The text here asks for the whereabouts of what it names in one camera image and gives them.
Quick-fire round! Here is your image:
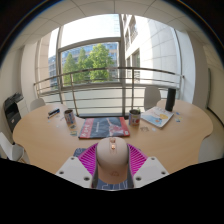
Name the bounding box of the red and blue magazine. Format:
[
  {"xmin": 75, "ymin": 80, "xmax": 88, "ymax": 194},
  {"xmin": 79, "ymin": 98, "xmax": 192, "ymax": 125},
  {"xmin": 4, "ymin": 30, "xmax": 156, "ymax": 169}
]
[{"xmin": 78, "ymin": 116, "xmax": 131, "ymax": 140}]

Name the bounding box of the blue and black stapler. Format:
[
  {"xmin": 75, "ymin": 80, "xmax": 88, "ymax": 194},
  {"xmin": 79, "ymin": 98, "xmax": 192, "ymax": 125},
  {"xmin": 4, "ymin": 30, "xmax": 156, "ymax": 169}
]
[{"xmin": 47, "ymin": 108, "xmax": 61, "ymax": 120}]

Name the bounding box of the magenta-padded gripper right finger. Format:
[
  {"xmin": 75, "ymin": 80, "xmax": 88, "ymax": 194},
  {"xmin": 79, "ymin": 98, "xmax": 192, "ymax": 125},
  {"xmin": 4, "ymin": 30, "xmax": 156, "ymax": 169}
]
[{"xmin": 126, "ymin": 143, "xmax": 170, "ymax": 188}]

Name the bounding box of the black office printer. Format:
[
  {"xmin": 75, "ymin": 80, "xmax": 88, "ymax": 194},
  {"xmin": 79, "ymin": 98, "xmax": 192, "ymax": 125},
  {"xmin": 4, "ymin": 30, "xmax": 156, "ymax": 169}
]
[{"xmin": 3, "ymin": 92, "xmax": 29, "ymax": 134}]

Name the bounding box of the beige computer mouse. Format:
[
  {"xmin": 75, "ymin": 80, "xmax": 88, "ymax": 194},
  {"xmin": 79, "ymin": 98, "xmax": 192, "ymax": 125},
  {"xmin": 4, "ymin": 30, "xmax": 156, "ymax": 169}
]
[{"xmin": 95, "ymin": 136, "xmax": 130, "ymax": 185}]

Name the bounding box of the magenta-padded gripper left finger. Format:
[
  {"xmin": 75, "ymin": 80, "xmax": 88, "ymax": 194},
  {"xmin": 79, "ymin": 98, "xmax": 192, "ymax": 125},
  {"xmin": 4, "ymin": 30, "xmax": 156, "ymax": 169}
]
[{"xmin": 54, "ymin": 143, "xmax": 101, "ymax": 189}]

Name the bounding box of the metal balcony railing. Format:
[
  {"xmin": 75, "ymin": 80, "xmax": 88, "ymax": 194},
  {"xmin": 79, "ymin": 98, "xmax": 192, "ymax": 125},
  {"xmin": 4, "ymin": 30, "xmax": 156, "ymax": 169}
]
[{"xmin": 33, "ymin": 66, "xmax": 184, "ymax": 116}]

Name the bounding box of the white and blue booklet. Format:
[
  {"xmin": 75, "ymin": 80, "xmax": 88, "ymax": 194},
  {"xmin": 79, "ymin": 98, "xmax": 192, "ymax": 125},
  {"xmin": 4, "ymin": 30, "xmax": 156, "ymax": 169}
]
[{"xmin": 140, "ymin": 106, "xmax": 175, "ymax": 129}]

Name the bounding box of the black cylindrical speaker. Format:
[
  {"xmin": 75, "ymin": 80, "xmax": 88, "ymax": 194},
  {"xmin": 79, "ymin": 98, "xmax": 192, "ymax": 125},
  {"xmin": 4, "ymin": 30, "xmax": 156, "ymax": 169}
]
[{"xmin": 165, "ymin": 87, "xmax": 177, "ymax": 112}]

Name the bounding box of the patterned mug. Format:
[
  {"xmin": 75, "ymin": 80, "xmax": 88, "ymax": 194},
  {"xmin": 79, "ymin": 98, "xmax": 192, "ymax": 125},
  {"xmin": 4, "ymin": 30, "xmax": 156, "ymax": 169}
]
[
  {"xmin": 128, "ymin": 108, "xmax": 142, "ymax": 126},
  {"xmin": 63, "ymin": 109, "xmax": 77, "ymax": 126}
]

